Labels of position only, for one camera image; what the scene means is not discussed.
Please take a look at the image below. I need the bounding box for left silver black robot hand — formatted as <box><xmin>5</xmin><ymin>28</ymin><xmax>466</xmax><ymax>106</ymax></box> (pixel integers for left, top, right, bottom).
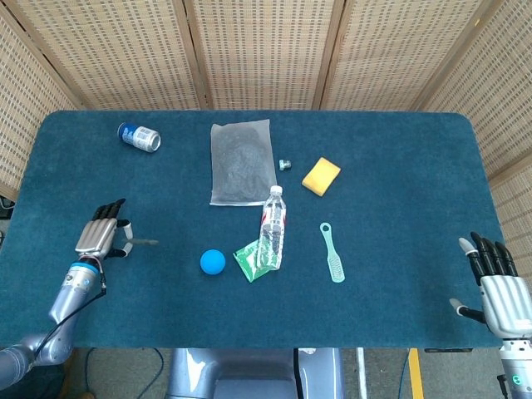
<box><xmin>74</xmin><ymin>198</ymin><xmax>135</xmax><ymax>261</ymax></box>

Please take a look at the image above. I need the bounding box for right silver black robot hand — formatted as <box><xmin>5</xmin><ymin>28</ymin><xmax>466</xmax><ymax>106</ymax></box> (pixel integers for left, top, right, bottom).
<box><xmin>448</xmin><ymin>231</ymin><xmax>532</xmax><ymax>338</ymax></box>

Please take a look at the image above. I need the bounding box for blue silver drink can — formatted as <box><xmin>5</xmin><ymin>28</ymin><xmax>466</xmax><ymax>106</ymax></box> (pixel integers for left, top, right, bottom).
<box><xmin>117</xmin><ymin>122</ymin><xmax>162</xmax><ymax>154</ymax></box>

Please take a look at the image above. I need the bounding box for blue ball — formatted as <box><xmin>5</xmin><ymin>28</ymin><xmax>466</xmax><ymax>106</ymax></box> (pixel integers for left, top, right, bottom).
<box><xmin>199</xmin><ymin>249</ymin><xmax>227</xmax><ymax>276</ymax></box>

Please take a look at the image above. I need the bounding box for blue carpet table cover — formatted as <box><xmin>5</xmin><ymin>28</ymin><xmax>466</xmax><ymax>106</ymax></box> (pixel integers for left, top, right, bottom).
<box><xmin>0</xmin><ymin>110</ymin><xmax>506</xmax><ymax>350</ymax></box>

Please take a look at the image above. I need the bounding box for woven wicker screen panel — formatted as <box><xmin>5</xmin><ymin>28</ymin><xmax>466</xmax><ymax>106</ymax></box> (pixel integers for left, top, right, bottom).
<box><xmin>182</xmin><ymin>0</ymin><xmax>348</xmax><ymax>111</ymax></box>
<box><xmin>419</xmin><ymin>0</ymin><xmax>532</xmax><ymax>292</ymax></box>
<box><xmin>0</xmin><ymin>7</ymin><xmax>91</xmax><ymax>200</ymax></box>
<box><xmin>7</xmin><ymin>0</ymin><xmax>211</xmax><ymax>111</ymax></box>
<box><xmin>318</xmin><ymin>0</ymin><xmax>498</xmax><ymax>112</ymax></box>

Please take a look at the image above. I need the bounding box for green foil packet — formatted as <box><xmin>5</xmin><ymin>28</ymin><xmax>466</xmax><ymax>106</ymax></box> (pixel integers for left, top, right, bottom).
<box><xmin>232</xmin><ymin>239</ymin><xmax>283</xmax><ymax>283</ymax></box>

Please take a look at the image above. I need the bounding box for white table leg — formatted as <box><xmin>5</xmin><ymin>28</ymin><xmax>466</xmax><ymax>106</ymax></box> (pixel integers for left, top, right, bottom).
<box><xmin>356</xmin><ymin>347</ymin><xmax>367</xmax><ymax>399</ymax></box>

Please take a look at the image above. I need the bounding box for grey filled zip bag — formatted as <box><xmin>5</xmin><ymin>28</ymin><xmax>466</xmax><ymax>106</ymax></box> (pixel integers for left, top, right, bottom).
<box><xmin>209</xmin><ymin>119</ymin><xmax>278</xmax><ymax>207</ymax></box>

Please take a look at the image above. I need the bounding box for mint green scrub brush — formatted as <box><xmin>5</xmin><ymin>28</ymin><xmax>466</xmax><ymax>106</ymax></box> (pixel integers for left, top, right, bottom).
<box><xmin>319</xmin><ymin>222</ymin><xmax>347</xmax><ymax>283</ymax></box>

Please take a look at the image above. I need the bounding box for clear plastic water bottle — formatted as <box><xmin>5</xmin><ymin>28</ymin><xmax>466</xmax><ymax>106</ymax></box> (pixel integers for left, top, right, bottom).
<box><xmin>256</xmin><ymin>185</ymin><xmax>288</xmax><ymax>270</ymax></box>

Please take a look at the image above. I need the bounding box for grey-blue robot torso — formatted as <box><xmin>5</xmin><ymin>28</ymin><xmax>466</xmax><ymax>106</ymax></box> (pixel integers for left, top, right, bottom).
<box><xmin>165</xmin><ymin>347</ymin><xmax>346</xmax><ymax>399</ymax></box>

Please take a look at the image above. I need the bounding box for yellow sponge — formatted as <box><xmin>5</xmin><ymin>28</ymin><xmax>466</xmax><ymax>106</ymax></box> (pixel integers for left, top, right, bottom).
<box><xmin>301</xmin><ymin>156</ymin><xmax>342</xmax><ymax>196</ymax></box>

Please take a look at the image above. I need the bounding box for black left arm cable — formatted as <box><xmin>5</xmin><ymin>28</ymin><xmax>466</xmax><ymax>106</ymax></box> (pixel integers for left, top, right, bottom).
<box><xmin>31</xmin><ymin>257</ymin><xmax>108</xmax><ymax>367</ymax></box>

